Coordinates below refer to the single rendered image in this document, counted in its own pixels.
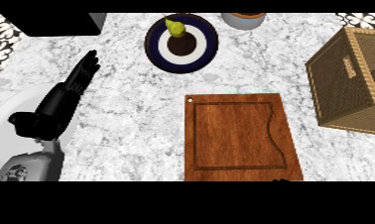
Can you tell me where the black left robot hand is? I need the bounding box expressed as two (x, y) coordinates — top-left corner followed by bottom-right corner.
(8, 49), (102, 143)

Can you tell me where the brown wooden cutting board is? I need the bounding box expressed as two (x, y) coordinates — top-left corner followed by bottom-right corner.
(183, 92), (305, 182)

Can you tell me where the brown wicker basket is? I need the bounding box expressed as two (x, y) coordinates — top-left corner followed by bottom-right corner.
(303, 26), (375, 136)

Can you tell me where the black appliance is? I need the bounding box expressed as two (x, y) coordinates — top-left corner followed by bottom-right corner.
(0, 12), (108, 38)

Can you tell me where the dark blue and white plate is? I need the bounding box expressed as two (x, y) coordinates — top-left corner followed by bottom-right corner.
(144, 13), (222, 75)

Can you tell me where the yellow-green pear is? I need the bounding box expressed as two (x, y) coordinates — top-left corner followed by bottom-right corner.
(163, 18), (189, 40)

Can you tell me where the grey pot with orange rim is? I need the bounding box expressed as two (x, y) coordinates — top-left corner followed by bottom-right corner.
(220, 12), (269, 32)

